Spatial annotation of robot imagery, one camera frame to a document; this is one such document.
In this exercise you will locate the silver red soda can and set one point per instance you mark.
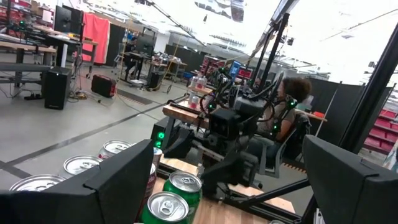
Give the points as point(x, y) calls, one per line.
point(153, 180)
point(37, 183)
point(82, 163)
point(276, 222)
point(115, 146)

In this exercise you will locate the lit blue monitor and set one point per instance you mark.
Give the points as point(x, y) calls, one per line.
point(234, 69)

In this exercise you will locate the black partition screen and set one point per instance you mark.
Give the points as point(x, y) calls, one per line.
point(329, 99)

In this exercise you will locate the black monitor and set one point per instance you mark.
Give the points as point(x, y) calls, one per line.
point(66, 18)

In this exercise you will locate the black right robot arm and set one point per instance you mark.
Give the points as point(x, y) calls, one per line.
point(230, 174)

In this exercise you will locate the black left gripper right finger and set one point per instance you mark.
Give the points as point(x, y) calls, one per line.
point(354, 193)

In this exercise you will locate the grey office chair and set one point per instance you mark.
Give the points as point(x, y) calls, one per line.
point(280, 165)

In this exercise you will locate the red black floor case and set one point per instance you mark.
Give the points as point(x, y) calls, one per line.
point(104, 85)

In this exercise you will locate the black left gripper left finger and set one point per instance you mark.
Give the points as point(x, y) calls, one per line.
point(93, 199)

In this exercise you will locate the person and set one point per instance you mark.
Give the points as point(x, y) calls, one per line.
point(284, 115)

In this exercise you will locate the black hanging garment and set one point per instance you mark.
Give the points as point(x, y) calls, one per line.
point(115, 43)

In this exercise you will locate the red storage bin rack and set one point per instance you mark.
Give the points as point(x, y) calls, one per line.
point(381, 133)

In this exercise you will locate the wooden workbench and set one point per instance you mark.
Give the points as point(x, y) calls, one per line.
point(18, 46)

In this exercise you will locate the green soda can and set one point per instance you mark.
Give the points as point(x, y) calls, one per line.
point(183, 183)
point(168, 207)

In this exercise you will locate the black gantry poles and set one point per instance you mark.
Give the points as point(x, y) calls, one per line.
point(273, 53)

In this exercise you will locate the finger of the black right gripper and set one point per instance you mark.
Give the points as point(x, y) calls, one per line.
point(179, 143)

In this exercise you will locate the black rig post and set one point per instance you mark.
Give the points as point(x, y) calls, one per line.
point(370, 99)

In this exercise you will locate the black computer tower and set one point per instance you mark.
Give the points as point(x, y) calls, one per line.
point(57, 88)

